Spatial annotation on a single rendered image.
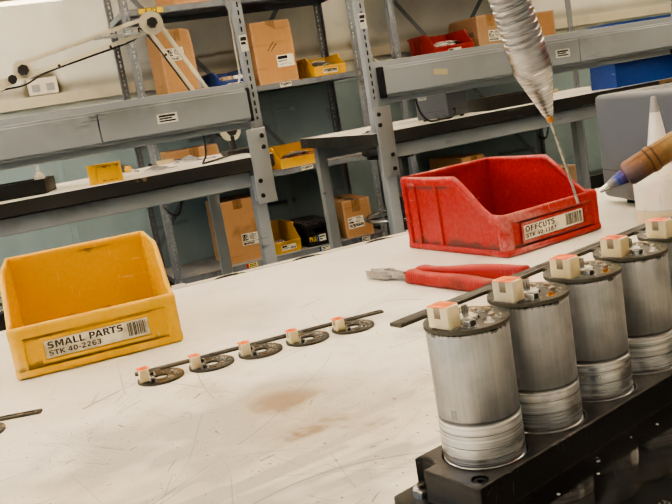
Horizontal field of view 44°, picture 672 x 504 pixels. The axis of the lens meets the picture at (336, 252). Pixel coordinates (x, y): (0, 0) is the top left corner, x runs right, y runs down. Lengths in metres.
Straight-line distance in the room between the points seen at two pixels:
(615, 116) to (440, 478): 0.54
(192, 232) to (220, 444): 4.41
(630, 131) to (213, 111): 1.96
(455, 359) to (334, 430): 0.12
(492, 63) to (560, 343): 2.75
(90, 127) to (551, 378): 2.30
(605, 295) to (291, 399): 0.17
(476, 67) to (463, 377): 2.74
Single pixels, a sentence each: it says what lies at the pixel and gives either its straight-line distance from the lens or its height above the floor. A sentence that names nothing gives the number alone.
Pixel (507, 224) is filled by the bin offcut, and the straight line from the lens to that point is 0.60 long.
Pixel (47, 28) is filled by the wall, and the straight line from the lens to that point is 4.69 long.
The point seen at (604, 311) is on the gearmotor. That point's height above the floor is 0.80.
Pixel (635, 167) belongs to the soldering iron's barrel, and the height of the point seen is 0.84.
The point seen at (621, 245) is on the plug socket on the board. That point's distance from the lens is 0.30.
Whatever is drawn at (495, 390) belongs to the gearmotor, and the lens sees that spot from 0.24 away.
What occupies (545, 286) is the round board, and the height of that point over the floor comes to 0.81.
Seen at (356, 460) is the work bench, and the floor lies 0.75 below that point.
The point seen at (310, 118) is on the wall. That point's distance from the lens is 4.95.
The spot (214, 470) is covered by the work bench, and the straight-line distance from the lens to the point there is 0.33.
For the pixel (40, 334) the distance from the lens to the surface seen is 0.52.
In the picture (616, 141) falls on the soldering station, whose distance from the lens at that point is 0.75.
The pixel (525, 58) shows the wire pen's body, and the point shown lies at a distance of 0.24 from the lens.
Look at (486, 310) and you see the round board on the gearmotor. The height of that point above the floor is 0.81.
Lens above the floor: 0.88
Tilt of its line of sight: 10 degrees down
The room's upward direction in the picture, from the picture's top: 10 degrees counter-clockwise
